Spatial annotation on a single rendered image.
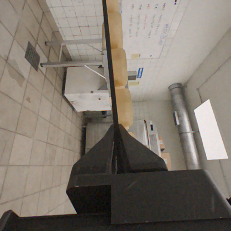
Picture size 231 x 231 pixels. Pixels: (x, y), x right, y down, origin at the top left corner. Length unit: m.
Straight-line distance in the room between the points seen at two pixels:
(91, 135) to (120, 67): 3.44
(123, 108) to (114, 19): 0.12
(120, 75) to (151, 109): 4.70
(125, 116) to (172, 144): 4.57
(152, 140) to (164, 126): 1.24
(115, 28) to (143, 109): 4.64
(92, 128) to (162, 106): 2.66
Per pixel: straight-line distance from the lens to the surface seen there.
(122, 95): 0.16
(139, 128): 3.60
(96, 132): 3.58
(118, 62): 0.17
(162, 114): 4.90
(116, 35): 0.21
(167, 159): 3.81
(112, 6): 0.25
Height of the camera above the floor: 1.00
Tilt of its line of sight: 1 degrees down
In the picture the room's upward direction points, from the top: 87 degrees clockwise
